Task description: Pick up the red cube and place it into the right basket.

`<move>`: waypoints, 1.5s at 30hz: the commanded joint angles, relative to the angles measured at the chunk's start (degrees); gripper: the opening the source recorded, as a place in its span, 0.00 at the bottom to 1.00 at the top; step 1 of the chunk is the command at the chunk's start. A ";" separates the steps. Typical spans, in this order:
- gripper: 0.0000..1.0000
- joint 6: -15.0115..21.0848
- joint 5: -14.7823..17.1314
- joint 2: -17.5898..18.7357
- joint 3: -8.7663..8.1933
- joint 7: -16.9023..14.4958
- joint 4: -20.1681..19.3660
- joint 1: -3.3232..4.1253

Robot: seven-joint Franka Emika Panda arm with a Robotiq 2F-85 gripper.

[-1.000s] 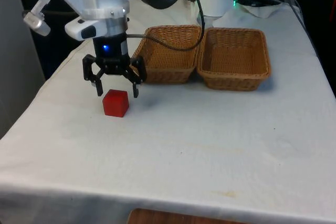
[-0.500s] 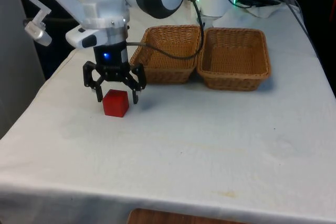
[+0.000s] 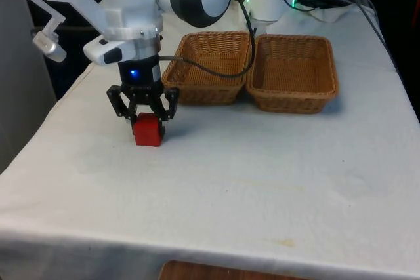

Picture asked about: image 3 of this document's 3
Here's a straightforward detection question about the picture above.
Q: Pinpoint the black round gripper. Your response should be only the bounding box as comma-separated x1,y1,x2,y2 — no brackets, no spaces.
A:
106,56,180,137

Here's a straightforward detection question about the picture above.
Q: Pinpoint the grey cable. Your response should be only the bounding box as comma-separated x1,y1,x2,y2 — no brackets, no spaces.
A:
329,0,401,76

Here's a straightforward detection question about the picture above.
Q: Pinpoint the red cube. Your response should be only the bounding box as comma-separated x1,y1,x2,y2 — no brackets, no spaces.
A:
132,112,165,148

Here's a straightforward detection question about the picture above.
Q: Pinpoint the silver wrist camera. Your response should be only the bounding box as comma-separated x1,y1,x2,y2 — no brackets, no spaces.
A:
83,37,125,66

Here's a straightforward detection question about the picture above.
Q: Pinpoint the brown wicker basket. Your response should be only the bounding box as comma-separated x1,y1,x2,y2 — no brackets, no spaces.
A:
161,30,254,107
245,33,340,115

